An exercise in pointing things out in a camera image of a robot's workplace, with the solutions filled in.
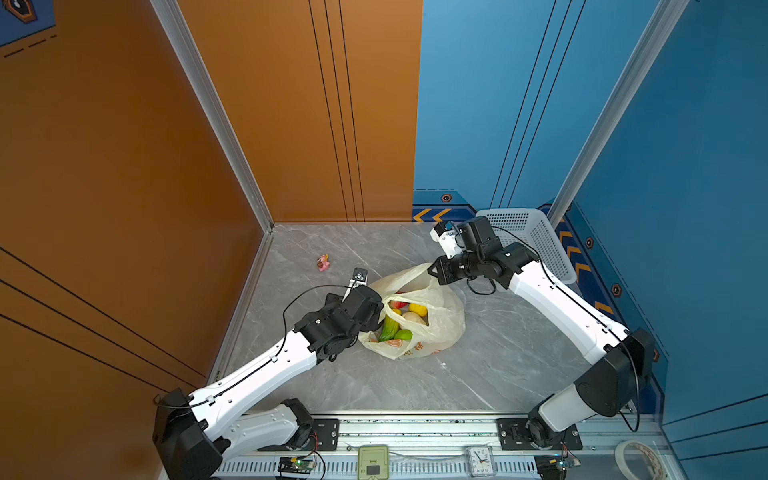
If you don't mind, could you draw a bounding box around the circuit board right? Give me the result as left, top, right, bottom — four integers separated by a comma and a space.
534, 456, 582, 480

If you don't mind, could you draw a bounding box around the white tape roll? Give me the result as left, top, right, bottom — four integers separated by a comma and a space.
614, 440, 667, 480

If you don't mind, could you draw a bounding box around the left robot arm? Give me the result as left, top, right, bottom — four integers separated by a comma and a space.
152, 285, 384, 479

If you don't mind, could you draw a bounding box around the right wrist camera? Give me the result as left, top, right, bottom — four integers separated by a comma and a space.
430, 222, 463, 259

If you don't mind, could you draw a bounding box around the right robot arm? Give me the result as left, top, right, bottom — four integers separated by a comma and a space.
428, 243, 655, 449

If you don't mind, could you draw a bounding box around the red strawberry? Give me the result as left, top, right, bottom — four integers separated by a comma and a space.
389, 300, 409, 311

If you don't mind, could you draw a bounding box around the yellow translucent plastic bag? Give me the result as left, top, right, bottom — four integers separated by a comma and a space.
358, 263, 466, 360

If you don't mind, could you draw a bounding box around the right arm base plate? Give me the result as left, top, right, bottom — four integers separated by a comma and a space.
495, 417, 584, 451

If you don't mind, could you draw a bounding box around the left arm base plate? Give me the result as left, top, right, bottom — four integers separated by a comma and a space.
260, 418, 340, 452

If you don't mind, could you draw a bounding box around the cream bumpy fruit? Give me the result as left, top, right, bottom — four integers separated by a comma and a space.
402, 311, 428, 326

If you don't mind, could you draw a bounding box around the aluminium front rail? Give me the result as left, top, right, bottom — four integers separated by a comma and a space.
209, 412, 686, 479

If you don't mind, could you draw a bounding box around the small pink toy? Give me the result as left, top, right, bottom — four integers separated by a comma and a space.
317, 254, 330, 272

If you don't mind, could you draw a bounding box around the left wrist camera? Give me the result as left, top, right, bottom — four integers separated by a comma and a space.
350, 267, 368, 288

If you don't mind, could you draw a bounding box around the green square device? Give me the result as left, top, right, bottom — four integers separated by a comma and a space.
357, 445, 390, 480

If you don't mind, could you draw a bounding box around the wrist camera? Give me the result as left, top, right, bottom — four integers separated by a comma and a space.
350, 267, 368, 288
430, 222, 463, 259

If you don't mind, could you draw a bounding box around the white plastic basket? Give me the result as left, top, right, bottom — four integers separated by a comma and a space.
477, 208, 577, 285

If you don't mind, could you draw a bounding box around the green cucumber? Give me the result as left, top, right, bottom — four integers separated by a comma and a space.
379, 316, 400, 342

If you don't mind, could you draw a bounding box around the yellow bumpy fruit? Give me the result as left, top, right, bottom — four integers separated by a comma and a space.
409, 303, 428, 318

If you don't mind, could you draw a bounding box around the green circuit board left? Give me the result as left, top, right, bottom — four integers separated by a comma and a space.
276, 456, 317, 479

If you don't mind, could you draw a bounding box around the small white clock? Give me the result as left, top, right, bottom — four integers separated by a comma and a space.
466, 446, 496, 478

